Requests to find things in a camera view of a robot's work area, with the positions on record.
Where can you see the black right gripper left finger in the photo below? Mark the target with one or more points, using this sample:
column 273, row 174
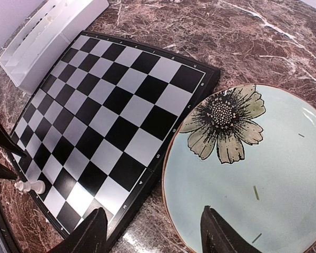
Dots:
column 89, row 236

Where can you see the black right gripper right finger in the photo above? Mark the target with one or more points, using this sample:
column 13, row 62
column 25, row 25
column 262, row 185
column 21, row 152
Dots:
column 218, row 236

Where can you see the white chess king piece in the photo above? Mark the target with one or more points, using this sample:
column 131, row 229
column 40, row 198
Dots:
column 37, row 186

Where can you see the white plastic parts tray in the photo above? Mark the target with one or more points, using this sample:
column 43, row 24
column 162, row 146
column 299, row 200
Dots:
column 49, row 32

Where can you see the black and grey chessboard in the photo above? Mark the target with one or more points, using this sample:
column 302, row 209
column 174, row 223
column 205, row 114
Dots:
column 97, row 128

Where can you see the light blue flower plate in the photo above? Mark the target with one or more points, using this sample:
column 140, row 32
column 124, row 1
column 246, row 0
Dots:
column 248, row 152

